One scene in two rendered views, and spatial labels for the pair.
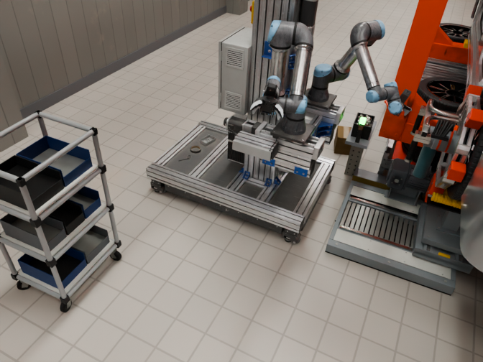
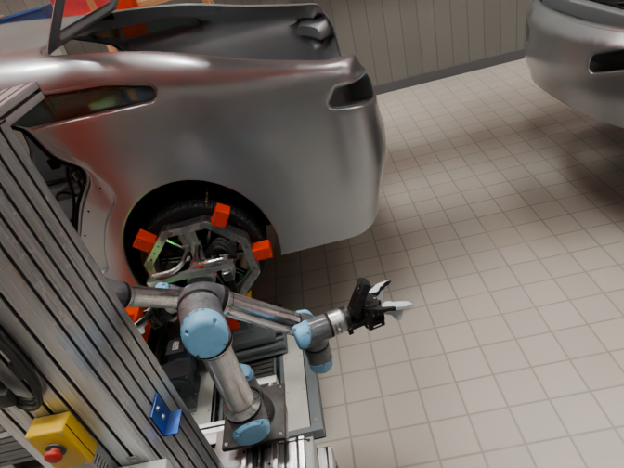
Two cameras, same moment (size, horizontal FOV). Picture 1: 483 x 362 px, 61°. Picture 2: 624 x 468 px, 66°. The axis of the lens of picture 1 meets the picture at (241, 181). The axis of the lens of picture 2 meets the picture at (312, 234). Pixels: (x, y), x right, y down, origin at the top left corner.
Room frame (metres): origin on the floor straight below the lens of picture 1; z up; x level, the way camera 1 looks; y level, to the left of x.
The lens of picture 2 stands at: (2.20, 0.85, 2.23)
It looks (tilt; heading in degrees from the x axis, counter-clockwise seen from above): 34 degrees down; 251
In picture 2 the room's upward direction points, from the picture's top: 16 degrees counter-clockwise
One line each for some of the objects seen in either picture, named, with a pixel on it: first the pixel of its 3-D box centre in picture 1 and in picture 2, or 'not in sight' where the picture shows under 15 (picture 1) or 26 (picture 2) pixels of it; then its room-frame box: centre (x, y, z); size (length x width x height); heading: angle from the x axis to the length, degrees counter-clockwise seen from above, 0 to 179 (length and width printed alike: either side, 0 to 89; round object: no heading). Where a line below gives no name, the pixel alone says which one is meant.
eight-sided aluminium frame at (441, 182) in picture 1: (456, 143); (203, 265); (2.10, -1.28, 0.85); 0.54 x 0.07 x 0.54; 158
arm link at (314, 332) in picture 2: (272, 86); (313, 331); (1.95, -0.13, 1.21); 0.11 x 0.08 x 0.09; 173
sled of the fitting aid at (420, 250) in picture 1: (443, 235); (246, 335); (2.03, -1.43, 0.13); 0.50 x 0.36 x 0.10; 158
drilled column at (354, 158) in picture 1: (356, 153); not in sight; (2.88, -0.96, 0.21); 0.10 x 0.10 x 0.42; 68
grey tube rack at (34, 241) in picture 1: (55, 215); not in sight; (1.63, 1.04, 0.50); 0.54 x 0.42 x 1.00; 158
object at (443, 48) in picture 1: (453, 42); not in sight; (4.37, -2.16, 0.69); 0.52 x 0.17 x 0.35; 68
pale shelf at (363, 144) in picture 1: (361, 131); not in sight; (2.86, -0.95, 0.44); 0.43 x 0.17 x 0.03; 158
